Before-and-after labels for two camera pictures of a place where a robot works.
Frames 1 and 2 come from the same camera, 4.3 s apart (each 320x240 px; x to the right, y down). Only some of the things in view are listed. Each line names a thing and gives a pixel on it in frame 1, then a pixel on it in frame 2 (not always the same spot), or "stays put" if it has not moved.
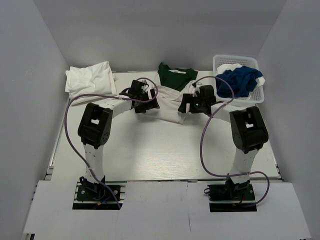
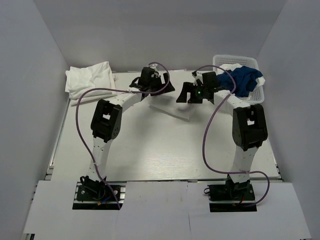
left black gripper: [149, 105] → [158, 79]
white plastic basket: [257, 95] stays put
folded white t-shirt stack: [96, 79] stays put
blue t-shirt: [242, 80] stays put
